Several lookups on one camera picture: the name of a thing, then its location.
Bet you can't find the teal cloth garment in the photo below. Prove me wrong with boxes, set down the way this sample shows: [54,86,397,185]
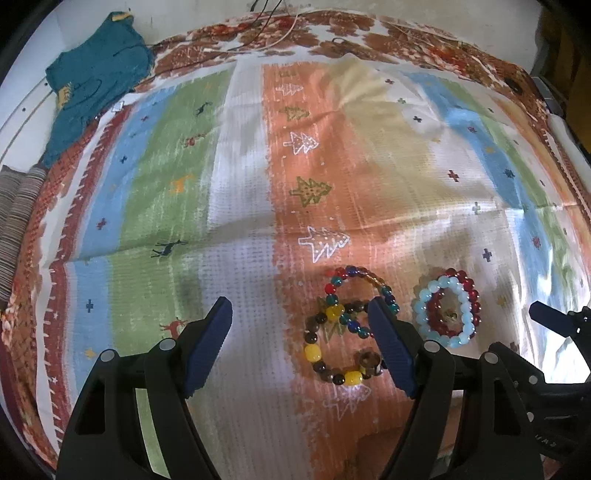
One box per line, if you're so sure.
[43,11,155,169]

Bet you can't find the dark red bead bracelet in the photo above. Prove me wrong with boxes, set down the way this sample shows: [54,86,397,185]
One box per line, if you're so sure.
[418,268,481,337]

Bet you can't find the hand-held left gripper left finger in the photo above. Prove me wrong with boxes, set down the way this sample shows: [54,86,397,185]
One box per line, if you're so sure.
[55,298,233,480]

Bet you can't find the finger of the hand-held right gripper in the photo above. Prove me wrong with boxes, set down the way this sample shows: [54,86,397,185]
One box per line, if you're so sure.
[529,301,591,343]

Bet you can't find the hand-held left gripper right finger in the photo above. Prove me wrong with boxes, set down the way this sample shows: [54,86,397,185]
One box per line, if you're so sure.
[368,299,543,480]

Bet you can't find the light blue bead bracelet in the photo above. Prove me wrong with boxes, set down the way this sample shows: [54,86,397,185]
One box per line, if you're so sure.
[412,277,472,350]

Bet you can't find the yellow and brown bead bracelet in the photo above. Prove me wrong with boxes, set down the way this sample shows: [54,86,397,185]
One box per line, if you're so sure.
[302,300,385,387]

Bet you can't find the striped tree print blanket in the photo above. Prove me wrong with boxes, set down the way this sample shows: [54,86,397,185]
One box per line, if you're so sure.
[44,60,587,480]

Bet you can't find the black cable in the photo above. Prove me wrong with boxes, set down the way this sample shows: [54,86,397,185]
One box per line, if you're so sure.
[242,0,289,44]

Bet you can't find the brown striped cloth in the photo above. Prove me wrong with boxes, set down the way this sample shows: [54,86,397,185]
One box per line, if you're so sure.
[0,165,49,303]

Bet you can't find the multicolour glass bead bracelet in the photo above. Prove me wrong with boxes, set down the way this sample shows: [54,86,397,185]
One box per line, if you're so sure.
[323,265,399,339]

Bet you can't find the brown patterned bedsheet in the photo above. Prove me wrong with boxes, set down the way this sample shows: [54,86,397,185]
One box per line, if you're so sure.
[0,9,591,467]

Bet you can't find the white cable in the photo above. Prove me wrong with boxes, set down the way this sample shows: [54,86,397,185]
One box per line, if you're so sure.
[203,9,324,52]

